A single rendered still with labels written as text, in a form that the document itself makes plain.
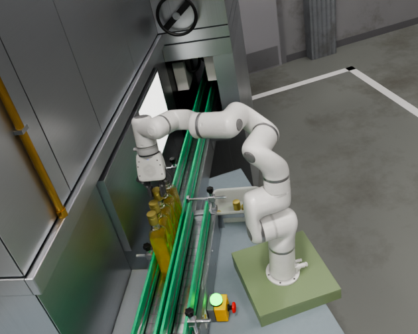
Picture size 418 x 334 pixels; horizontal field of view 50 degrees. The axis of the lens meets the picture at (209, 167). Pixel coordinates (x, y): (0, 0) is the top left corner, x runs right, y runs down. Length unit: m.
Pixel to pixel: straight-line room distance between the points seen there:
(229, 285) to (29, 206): 0.91
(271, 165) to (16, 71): 0.74
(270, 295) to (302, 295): 0.11
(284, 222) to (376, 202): 1.81
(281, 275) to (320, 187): 1.76
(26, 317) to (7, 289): 0.12
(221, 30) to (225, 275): 1.25
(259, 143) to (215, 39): 1.18
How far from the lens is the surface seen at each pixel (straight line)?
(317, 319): 1.72
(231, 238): 2.01
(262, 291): 1.72
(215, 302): 1.68
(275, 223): 1.51
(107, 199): 1.60
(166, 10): 2.44
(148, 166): 1.62
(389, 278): 2.83
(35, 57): 1.33
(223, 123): 1.38
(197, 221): 1.94
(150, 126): 1.51
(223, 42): 2.46
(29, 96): 1.27
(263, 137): 1.39
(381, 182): 3.45
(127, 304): 1.73
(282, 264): 1.65
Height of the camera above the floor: 2.16
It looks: 35 degrees down
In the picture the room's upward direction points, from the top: 13 degrees counter-clockwise
